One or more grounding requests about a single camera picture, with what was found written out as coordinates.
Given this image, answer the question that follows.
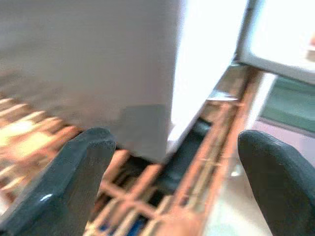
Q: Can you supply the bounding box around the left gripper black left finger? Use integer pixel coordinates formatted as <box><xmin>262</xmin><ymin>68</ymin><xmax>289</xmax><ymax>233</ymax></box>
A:
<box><xmin>0</xmin><ymin>126</ymin><xmax>117</xmax><ymax>236</ymax></box>

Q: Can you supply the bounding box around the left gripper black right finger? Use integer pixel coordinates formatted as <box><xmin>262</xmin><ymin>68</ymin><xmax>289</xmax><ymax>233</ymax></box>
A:
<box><xmin>237</xmin><ymin>129</ymin><xmax>315</xmax><ymax>236</ymax></box>

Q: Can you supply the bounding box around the small steel fridge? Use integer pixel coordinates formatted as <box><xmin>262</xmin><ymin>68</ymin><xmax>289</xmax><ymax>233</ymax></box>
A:
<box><xmin>0</xmin><ymin>0</ymin><xmax>249</xmax><ymax>165</ymax></box>

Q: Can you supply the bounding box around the wooden slatted rack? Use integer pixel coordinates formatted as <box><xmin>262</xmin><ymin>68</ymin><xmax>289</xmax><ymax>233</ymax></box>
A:
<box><xmin>0</xmin><ymin>63</ymin><xmax>268</xmax><ymax>236</ymax></box>

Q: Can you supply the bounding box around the small blue item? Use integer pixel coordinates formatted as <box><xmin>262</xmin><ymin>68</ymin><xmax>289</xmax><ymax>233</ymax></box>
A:
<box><xmin>126</xmin><ymin>216</ymin><xmax>150</xmax><ymax>236</ymax></box>

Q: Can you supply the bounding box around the flat black box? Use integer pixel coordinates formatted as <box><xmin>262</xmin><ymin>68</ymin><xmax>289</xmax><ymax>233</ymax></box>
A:
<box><xmin>155</xmin><ymin>118</ymin><xmax>212</xmax><ymax>195</ymax></box>

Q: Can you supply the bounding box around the white topped side cabinet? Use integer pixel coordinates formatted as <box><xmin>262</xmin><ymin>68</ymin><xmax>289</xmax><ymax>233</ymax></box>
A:
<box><xmin>236</xmin><ymin>0</ymin><xmax>315</xmax><ymax>130</ymax></box>

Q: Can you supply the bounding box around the beige wrinkled cloth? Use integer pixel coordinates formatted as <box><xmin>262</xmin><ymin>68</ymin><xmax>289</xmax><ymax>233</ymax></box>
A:
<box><xmin>167</xmin><ymin>0</ymin><xmax>249</xmax><ymax>150</ymax></box>

